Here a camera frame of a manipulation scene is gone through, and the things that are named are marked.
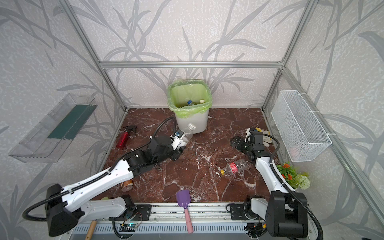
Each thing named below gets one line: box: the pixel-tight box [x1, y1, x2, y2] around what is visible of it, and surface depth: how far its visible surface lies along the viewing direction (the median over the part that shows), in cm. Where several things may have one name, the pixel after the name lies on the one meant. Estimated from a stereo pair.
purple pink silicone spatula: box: [176, 189, 194, 234], surface depth 78 cm
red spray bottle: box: [116, 125, 137, 150], surface depth 103 cm
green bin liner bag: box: [166, 79, 213, 119], surface depth 96 cm
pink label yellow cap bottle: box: [220, 158, 248, 176], surface depth 88 cm
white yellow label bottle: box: [181, 122, 196, 143], surface depth 72 cm
